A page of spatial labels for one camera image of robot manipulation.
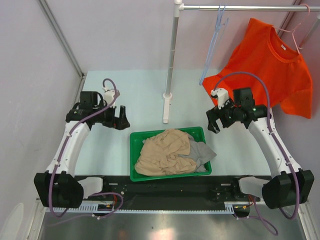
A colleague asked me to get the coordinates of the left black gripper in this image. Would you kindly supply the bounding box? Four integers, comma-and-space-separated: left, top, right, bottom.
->
92, 100, 129, 130

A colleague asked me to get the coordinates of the orange t shirt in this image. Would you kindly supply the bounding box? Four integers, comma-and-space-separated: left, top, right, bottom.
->
202, 18, 313, 119

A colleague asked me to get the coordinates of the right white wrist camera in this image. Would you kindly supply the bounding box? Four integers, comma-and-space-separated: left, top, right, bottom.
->
210, 88, 229, 110

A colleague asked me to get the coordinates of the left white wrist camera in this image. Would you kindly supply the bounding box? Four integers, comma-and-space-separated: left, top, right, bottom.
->
102, 87, 120, 108

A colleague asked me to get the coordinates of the silver clothes rack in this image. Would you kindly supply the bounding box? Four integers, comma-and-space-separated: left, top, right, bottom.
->
162, 0, 320, 124

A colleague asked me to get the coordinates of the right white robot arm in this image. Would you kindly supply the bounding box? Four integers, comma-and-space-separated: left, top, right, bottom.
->
206, 88, 315, 209

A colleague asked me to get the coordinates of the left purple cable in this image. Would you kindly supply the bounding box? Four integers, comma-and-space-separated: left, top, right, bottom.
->
48, 78, 119, 218

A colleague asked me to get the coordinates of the white cable duct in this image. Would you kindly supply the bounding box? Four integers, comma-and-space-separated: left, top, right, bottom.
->
67, 201, 235, 215

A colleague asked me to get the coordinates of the pink wire hanger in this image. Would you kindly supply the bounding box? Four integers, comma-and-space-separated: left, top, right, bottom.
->
273, 3, 311, 55

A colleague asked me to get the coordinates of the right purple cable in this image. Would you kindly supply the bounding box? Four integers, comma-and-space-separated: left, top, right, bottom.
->
212, 71, 301, 220

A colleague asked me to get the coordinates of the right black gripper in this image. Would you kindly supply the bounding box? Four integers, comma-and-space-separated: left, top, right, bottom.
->
206, 97, 241, 134

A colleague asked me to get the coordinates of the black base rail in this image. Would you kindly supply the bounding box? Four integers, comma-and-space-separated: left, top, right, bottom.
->
86, 175, 261, 214

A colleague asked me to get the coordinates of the purple cable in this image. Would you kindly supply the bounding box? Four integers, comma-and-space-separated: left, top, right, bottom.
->
48, 78, 119, 218
212, 71, 301, 220

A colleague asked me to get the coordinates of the grey t shirt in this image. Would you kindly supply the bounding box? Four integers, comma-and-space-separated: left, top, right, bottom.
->
186, 135, 217, 173

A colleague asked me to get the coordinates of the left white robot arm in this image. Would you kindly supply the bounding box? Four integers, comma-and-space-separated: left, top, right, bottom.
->
33, 89, 130, 209

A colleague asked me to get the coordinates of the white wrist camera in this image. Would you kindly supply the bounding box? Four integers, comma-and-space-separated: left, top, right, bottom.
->
210, 88, 229, 110
102, 87, 120, 108

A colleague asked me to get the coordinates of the green plastic bin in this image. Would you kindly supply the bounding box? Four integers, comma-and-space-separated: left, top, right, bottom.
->
129, 126, 212, 182

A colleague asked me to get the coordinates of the beige t shirt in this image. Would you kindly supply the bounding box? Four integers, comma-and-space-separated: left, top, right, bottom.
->
134, 129, 197, 177

